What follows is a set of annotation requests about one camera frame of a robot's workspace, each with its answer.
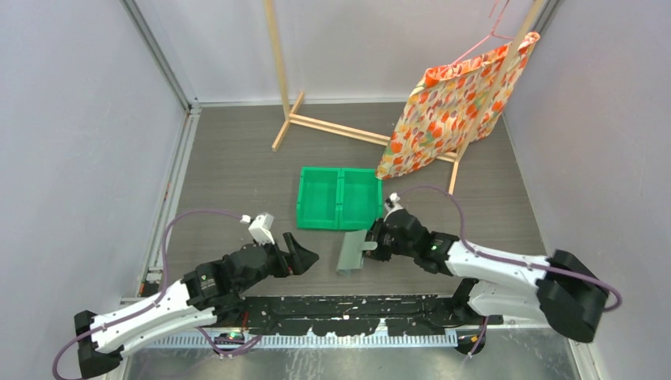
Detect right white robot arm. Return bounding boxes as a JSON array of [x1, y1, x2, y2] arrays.
[[365, 208, 610, 343]]

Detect aluminium corner frame post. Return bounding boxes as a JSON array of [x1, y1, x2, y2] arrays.
[[120, 0, 194, 113]]

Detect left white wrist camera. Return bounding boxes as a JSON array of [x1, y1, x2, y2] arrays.
[[248, 212, 275, 245]]

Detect green plastic double bin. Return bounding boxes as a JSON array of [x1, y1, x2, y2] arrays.
[[296, 166, 383, 231]]

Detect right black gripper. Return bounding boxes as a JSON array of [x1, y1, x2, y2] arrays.
[[351, 218, 417, 263]]

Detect sage green card holder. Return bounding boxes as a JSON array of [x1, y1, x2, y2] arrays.
[[336, 230, 377, 276]]

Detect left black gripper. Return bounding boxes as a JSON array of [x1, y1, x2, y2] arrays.
[[235, 232, 318, 294]]

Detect pink wire hanger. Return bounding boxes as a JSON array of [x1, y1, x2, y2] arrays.
[[451, 0, 514, 65]]

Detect floral orange fabric bag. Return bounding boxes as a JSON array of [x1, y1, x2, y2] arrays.
[[375, 44, 510, 180]]

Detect wooden clothes rack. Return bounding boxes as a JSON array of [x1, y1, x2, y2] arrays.
[[262, 1, 548, 194]]

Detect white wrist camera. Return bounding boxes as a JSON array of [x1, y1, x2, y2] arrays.
[[248, 212, 275, 245], [383, 192, 403, 214]]

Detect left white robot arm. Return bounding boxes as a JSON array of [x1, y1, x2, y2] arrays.
[[74, 232, 319, 378]]

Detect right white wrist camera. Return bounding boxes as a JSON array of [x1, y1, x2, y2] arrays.
[[383, 192, 403, 214]]

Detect aluminium rail with slots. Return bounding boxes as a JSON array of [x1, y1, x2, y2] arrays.
[[146, 329, 458, 349]]

